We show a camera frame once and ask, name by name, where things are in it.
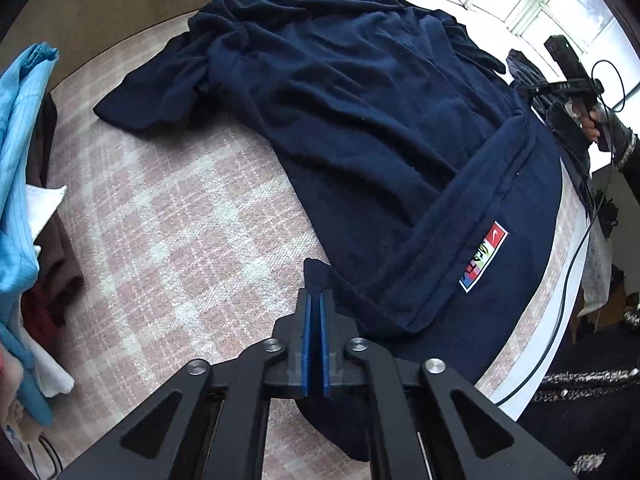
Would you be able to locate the pink plaid bed cover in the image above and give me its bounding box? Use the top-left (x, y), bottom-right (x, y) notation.
top-left (47, 0), bottom-right (596, 480)

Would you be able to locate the person's black tweed jacket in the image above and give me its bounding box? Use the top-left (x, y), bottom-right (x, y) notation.
top-left (520, 320), bottom-right (640, 480)

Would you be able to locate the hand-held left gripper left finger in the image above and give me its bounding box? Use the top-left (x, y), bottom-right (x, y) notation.
top-left (57, 289), bottom-right (315, 480)

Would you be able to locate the light blue garment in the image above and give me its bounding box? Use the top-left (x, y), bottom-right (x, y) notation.
top-left (0, 42), bottom-right (61, 428)

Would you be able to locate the white cloth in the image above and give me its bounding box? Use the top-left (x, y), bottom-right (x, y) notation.
top-left (10, 310), bottom-right (76, 399)
top-left (25, 184), bottom-right (68, 250)

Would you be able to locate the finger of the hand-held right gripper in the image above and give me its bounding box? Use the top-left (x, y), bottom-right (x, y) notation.
top-left (506, 48), bottom-right (551, 111)

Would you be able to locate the navy blue t-shirt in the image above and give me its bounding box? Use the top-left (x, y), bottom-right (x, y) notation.
top-left (92, 0), bottom-right (596, 463)

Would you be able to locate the brown cloth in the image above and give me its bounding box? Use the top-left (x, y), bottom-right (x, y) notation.
top-left (22, 95), bottom-right (86, 321)

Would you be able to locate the person's right hand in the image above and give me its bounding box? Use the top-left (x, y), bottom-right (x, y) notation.
top-left (575, 102), bottom-right (603, 147)

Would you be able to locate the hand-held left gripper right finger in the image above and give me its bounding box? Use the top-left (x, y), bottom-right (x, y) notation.
top-left (316, 290), bottom-right (581, 480)

